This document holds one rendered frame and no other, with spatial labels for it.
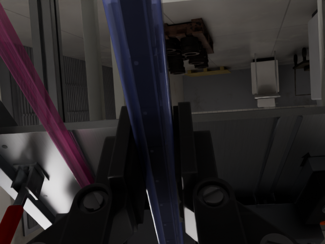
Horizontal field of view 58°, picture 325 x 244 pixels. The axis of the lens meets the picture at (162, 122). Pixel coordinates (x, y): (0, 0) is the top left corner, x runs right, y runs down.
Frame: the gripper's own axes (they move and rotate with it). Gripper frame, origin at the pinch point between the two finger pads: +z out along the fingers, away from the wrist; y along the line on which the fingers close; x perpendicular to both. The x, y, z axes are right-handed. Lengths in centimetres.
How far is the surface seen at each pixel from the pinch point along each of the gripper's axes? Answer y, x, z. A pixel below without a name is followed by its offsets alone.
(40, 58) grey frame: -23.5, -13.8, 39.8
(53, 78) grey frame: -21.4, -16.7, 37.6
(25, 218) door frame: -208, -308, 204
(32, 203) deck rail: -19.1, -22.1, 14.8
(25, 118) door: -203, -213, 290
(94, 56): -18, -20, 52
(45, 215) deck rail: -18.9, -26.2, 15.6
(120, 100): -18, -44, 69
